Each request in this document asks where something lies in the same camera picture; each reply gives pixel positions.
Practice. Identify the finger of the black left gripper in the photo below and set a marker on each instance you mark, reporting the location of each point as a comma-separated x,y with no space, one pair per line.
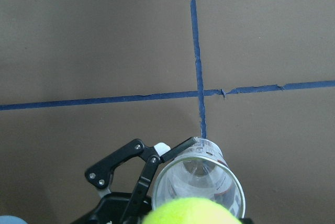
101,174

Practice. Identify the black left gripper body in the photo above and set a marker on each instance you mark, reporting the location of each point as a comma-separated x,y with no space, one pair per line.
111,208

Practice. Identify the yellow tennis ball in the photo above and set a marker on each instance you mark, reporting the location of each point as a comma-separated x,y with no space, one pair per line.
190,210

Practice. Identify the clear plastic ball tube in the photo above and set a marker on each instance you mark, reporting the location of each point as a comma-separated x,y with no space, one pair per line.
200,171

